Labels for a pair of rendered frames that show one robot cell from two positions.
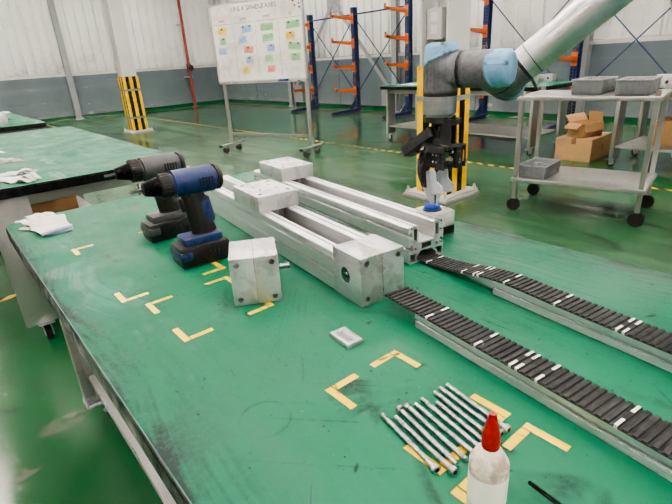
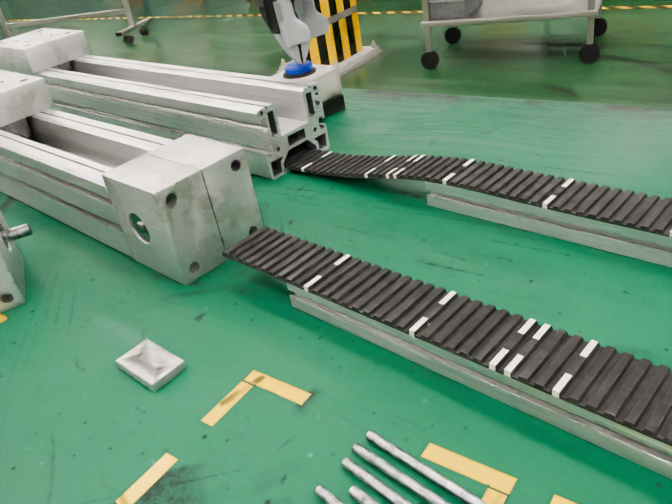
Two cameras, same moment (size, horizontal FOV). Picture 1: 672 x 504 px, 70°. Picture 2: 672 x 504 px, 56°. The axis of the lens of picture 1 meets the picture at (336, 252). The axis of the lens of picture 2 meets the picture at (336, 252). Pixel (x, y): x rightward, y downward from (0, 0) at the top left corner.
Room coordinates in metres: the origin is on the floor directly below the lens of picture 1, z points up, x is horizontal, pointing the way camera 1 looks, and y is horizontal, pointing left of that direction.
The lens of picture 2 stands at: (0.27, -0.09, 1.08)
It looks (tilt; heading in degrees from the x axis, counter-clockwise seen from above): 31 degrees down; 350
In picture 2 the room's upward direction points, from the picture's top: 11 degrees counter-clockwise
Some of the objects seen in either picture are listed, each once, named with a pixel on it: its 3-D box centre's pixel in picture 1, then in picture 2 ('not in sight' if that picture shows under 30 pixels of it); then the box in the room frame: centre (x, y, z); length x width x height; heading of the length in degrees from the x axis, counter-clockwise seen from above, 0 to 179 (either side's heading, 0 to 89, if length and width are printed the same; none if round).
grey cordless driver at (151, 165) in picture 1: (151, 199); not in sight; (1.23, 0.47, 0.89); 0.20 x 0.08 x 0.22; 128
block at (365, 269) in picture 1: (373, 267); (196, 200); (0.84, -0.07, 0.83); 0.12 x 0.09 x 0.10; 122
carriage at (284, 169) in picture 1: (286, 172); (41, 56); (1.53, 0.14, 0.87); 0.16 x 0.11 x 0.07; 32
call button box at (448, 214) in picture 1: (429, 221); (299, 95); (1.14, -0.24, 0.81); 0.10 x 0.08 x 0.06; 122
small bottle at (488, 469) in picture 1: (489, 462); not in sight; (0.34, -0.13, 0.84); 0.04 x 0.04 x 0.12
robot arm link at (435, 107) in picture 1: (441, 106); not in sight; (1.13, -0.26, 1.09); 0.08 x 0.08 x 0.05
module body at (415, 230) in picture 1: (328, 203); (122, 97); (1.31, 0.01, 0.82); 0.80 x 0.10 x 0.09; 32
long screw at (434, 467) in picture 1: (407, 440); not in sight; (0.44, -0.07, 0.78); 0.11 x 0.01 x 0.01; 27
